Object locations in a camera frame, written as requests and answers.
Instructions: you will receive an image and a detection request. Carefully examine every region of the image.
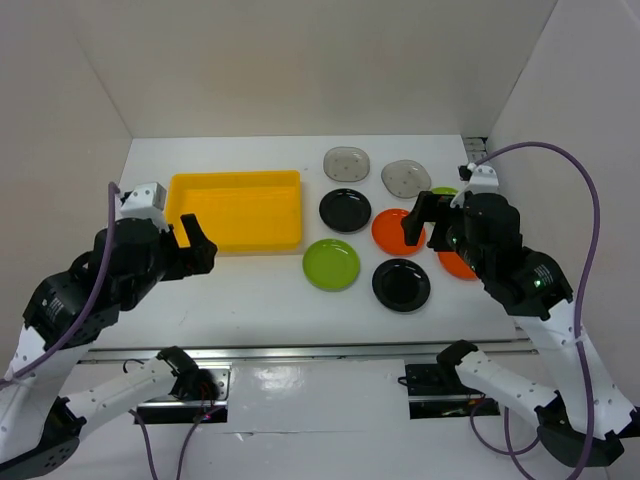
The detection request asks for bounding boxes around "aluminium rail right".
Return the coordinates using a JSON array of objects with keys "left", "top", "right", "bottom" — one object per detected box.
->
[{"left": 462, "top": 137, "right": 487, "bottom": 163}]

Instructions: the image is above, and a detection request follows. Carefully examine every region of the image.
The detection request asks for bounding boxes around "orange plate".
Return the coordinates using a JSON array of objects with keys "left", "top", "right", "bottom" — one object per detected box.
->
[
  {"left": 371, "top": 208, "right": 426, "bottom": 256},
  {"left": 437, "top": 252, "right": 478, "bottom": 281}
]

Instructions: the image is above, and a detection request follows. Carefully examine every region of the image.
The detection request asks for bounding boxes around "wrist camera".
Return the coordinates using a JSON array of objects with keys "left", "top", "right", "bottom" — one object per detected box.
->
[
  {"left": 119, "top": 182, "right": 169, "bottom": 232},
  {"left": 450, "top": 163, "right": 499, "bottom": 208}
]

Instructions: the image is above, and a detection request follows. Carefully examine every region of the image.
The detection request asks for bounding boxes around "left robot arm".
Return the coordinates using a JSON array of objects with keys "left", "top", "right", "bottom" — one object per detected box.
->
[{"left": 1, "top": 214, "right": 217, "bottom": 479}]

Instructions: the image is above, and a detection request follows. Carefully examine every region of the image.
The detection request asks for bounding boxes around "yellow plastic bin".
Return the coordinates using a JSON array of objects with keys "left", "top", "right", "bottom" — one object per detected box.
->
[{"left": 164, "top": 170, "right": 303, "bottom": 254}]

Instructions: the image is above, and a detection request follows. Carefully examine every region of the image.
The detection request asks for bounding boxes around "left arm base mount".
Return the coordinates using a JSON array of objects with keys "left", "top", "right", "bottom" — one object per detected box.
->
[{"left": 136, "top": 363, "right": 232, "bottom": 425}]

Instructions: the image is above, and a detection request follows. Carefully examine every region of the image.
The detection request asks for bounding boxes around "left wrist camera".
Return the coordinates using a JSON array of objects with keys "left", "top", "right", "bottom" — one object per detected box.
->
[{"left": 119, "top": 182, "right": 169, "bottom": 232}]

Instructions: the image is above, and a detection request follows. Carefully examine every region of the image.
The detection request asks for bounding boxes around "aluminium rail front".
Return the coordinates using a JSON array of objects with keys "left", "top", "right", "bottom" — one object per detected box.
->
[{"left": 79, "top": 336, "right": 537, "bottom": 365}]

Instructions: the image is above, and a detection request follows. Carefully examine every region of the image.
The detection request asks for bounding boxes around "aluminium rail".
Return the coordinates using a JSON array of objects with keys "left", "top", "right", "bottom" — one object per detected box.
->
[
  {"left": 462, "top": 137, "right": 487, "bottom": 163},
  {"left": 79, "top": 336, "right": 537, "bottom": 365}
]

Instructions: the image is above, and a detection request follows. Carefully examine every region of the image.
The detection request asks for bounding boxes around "clear glass plate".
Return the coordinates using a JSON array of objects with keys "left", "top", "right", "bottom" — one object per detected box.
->
[
  {"left": 381, "top": 159, "right": 432, "bottom": 199},
  {"left": 323, "top": 146, "right": 370, "bottom": 183}
]

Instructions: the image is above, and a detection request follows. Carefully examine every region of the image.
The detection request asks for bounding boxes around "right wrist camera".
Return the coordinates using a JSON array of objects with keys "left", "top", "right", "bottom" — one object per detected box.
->
[{"left": 450, "top": 163, "right": 499, "bottom": 208}]

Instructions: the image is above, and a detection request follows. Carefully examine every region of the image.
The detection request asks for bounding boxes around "left clear glass plate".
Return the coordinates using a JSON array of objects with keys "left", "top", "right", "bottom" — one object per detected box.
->
[{"left": 323, "top": 146, "right": 370, "bottom": 183}]

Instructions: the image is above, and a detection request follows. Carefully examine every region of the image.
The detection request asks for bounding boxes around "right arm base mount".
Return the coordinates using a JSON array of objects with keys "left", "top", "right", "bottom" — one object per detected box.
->
[{"left": 397, "top": 363, "right": 499, "bottom": 420}]

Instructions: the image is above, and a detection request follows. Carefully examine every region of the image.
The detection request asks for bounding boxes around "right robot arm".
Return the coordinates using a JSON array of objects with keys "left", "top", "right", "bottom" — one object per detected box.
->
[{"left": 401, "top": 191, "right": 639, "bottom": 468}]

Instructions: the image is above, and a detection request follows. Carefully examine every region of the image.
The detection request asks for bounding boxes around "black plate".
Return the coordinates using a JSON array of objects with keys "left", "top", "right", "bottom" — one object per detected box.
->
[
  {"left": 372, "top": 258, "right": 431, "bottom": 313},
  {"left": 319, "top": 188, "right": 372, "bottom": 234}
]

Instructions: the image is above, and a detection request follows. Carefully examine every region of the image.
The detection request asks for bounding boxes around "green plate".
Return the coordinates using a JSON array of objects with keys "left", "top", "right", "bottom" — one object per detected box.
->
[
  {"left": 431, "top": 186, "right": 458, "bottom": 196},
  {"left": 302, "top": 238, "right": 361, "bottom": 291}
]

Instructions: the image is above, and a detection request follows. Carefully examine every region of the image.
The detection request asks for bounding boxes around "right clear glass plate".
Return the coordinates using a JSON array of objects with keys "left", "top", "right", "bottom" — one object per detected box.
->
[{"left": 381, "top": 159, "right": 432, "bottom": 199}]

